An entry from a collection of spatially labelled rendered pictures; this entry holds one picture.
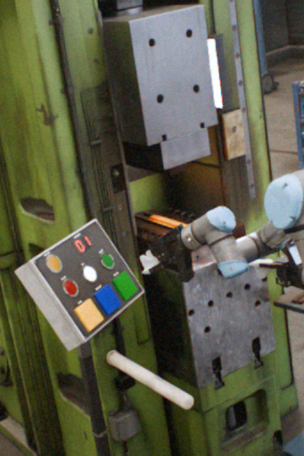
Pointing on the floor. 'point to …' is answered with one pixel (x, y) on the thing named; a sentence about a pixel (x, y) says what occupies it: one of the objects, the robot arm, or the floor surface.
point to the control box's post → (93, 396)
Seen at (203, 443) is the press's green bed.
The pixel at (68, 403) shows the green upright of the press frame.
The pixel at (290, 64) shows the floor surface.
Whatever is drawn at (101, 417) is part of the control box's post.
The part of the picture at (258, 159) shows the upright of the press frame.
